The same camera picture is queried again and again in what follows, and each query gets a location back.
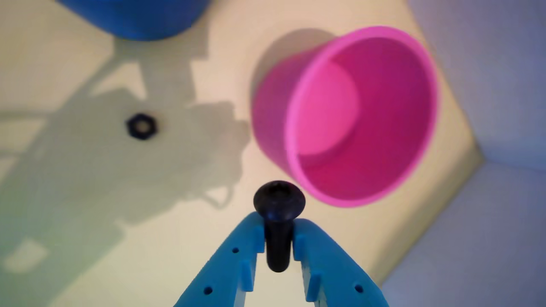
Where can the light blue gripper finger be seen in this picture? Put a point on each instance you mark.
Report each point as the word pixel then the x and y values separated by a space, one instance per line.
pixel 226 273
pixel 337 277

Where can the black bolt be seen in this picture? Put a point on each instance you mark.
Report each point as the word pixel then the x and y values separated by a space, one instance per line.
pixel 279 204

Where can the white corrugated board panel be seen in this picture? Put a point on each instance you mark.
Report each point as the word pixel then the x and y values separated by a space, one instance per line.
pixel 477 247

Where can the pink round cup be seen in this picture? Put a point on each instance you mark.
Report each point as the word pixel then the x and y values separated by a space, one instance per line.
pixel 337 119

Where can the black hex nut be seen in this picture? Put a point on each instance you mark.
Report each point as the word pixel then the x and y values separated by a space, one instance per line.
pixel 141 126

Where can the blue round cup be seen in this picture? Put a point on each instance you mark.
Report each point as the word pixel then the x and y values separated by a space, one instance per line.
pixel 136 17

